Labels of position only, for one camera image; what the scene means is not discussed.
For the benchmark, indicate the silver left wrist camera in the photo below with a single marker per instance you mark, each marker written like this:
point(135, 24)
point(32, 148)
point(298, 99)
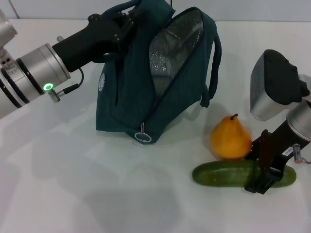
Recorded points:
point(6, 29)

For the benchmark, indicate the green cucumber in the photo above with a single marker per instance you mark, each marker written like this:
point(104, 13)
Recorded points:
point(223, 173)

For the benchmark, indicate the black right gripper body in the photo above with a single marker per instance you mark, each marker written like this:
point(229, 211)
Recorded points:
point(277, 148)

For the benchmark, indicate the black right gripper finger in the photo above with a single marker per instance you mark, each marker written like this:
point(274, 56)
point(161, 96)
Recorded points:
point(256, 149)
point(266, 183)

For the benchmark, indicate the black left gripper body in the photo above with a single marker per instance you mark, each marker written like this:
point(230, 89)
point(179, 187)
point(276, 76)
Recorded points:
point(97, 41)

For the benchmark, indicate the yellow orange pear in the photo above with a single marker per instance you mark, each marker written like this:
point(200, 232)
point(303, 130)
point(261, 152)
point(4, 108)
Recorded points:
point(230, 140)

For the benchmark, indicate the dark teal insulated bag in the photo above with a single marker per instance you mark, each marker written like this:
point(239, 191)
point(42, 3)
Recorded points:
point(131, 97)

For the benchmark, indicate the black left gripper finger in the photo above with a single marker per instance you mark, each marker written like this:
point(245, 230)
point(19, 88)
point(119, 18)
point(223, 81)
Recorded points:
point(133, 19)

